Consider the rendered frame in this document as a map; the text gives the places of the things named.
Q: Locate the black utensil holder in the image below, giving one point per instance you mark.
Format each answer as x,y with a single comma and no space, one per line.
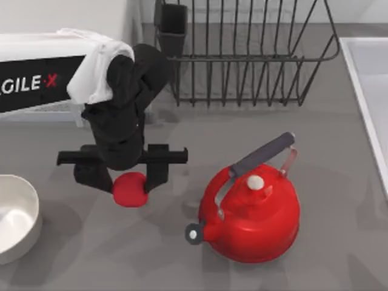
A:
172,30

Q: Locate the red kettle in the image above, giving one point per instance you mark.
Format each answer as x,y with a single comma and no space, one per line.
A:
254,221

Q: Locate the white bowl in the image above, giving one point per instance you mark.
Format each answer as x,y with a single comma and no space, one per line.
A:
18,212

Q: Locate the pale grey rounded box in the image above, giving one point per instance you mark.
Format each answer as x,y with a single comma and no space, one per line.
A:
97,63

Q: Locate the red ball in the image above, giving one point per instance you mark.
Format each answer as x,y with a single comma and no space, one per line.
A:
128,191

